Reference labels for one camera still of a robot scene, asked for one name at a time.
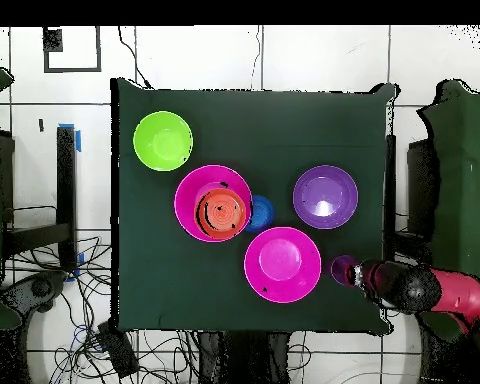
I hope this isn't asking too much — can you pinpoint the purple plastic bowl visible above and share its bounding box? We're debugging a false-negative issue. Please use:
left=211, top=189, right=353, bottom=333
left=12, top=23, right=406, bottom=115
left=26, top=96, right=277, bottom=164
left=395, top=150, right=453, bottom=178
left=292, top=164, right=360, bottom=231

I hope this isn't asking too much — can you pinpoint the blue tape strip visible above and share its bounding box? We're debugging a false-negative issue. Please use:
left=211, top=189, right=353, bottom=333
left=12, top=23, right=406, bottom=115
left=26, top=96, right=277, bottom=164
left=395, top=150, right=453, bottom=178
left=58, top=123, right=82, bottom=153

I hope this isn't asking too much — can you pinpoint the magenta plastic bowl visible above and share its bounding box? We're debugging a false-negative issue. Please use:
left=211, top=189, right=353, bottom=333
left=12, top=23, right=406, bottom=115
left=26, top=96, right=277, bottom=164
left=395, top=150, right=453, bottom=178
left=243, top=226, right=323, bottom=305
left=173, top=164, right=253, bottom=244

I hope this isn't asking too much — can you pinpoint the black cable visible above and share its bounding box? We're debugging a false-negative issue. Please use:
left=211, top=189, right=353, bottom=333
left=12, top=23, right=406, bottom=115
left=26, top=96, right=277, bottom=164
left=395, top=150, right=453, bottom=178
left=117, top=26, right=152, bottom=88

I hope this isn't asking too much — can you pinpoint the thin grey cable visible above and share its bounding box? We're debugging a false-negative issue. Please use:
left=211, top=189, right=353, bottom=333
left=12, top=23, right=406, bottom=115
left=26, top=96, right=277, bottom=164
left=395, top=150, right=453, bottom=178
left=250, top=26, right=264, bottom=91

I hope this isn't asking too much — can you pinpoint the blue plastic bowl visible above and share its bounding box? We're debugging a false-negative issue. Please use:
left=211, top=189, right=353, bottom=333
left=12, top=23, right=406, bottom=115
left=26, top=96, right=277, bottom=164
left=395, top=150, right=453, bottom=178
left=245, top=194, right=276, bottom=235

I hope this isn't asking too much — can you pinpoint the black metal stand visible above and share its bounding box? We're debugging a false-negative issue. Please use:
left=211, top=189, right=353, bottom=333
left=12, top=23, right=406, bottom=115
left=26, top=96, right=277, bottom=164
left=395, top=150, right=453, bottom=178
left=3, top=126, right=79, bottom=273

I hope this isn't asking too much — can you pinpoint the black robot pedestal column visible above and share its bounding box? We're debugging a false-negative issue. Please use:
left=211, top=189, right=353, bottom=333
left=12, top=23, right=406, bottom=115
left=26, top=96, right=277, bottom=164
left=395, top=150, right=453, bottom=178
left=197, top=331, right=293, bottom=384

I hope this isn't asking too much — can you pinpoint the dark green tablecloth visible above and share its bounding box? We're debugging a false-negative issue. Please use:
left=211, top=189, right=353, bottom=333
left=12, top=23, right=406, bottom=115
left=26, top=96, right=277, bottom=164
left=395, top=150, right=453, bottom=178
left=110, top=77, right=397, bottom=336

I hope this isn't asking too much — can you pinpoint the grey pedestal foot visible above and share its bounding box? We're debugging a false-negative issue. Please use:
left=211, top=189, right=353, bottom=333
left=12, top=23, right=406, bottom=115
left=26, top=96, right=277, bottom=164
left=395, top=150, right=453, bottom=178
left=0, top=270, right=69, bottom=317

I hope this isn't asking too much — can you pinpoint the black floor box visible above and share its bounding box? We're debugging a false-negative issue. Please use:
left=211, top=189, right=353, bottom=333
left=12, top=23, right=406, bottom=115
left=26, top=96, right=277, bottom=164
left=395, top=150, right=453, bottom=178
left=96, top=321, right=140, bottom=379

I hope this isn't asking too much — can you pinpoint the black square floor frame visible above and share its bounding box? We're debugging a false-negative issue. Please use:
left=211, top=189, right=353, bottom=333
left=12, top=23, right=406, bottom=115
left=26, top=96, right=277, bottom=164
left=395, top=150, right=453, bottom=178
left=43, top=26, right=102, bottom=74

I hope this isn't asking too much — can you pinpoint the purple plastic cup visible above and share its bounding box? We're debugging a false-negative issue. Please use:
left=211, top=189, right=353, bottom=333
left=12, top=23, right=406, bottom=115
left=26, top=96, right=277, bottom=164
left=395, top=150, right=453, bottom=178
left=329, top=254, right=360, bottom=286

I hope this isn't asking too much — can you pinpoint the red plastic bowl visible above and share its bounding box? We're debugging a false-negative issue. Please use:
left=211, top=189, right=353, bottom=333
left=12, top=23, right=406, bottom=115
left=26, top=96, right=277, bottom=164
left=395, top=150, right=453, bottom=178
left=193, top=187, right=248, bottom=241

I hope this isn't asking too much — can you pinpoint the large lime green bowl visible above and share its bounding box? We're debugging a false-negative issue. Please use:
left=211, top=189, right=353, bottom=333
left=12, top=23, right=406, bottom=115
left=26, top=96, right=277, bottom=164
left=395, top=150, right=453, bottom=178
left=132, top=110, right=194, bottom=173

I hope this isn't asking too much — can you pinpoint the tangle of black cables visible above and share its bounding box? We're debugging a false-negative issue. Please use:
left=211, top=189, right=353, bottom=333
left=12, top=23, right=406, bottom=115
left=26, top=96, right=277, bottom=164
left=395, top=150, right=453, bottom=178
left=3, top=235, right=201, bottom=384

